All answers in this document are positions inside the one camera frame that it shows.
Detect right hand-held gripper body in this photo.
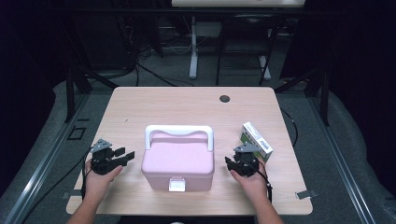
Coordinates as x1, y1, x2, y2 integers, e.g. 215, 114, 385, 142
230, 142, 263, 178

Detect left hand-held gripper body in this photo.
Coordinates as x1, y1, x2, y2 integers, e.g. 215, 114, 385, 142
89, 138, 127, 176

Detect green and white carton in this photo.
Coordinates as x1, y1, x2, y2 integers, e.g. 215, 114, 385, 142
238, 121, 275, 163

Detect pink storage box white handle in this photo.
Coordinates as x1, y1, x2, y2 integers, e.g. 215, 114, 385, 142
140, 124, 216, 193

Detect person's left hand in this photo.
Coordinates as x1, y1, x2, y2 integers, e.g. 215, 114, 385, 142
83, 158, 124, 201

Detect person's right hand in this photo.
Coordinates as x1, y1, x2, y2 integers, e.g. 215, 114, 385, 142
229, 158, 271, 203

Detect white desk with white legs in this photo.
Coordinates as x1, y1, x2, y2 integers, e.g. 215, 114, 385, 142
171, 0, 306, 81

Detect left hand-held gripper black cable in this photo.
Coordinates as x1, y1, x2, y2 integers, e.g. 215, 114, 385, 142
21, 145, 95, 224

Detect hand-held gripper black cable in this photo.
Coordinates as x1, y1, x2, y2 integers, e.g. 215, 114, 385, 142
257, 159, 274, 203
21, 145, 95, 224

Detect right hand-held gripper black cable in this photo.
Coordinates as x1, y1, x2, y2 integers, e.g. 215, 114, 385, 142
257, 159, 274, 203

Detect grey metal floor rail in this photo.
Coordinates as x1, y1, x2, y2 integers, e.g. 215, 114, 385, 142
2, 92, 92, 224
307, 96, 378, 224

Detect thin black cable beside table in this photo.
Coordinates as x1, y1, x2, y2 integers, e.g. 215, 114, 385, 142
280, 107, 299, 147

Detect black metal stand frame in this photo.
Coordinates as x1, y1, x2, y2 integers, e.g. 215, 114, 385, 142
63, 65, 120, 124
274, 67, 332, 127

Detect black floor cable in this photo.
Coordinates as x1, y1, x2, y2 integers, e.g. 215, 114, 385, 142
134, 61, 196, 88

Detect black metal chair frame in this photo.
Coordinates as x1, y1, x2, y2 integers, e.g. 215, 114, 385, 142
215, 13, 278, 87

